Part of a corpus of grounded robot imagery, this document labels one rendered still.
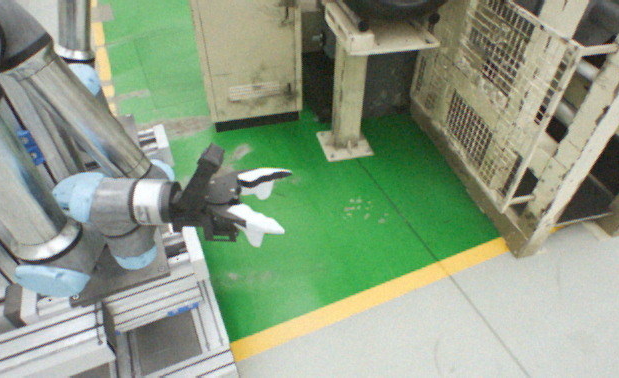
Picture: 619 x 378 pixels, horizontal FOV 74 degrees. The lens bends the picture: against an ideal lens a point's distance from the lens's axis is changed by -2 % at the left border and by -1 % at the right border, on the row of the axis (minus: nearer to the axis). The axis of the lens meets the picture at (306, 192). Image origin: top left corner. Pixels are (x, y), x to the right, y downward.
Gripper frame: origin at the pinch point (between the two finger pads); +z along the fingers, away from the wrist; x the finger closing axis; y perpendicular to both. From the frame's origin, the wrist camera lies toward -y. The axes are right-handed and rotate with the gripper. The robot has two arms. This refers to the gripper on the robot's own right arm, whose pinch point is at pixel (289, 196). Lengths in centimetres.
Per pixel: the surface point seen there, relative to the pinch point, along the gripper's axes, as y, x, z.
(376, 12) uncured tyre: -3, -102, 23
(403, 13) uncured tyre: -3, -104, 32
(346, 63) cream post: 31, -147, 16
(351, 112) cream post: 60, -152, 20
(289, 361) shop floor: 103, -33, -5
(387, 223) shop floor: 94, -102, 38
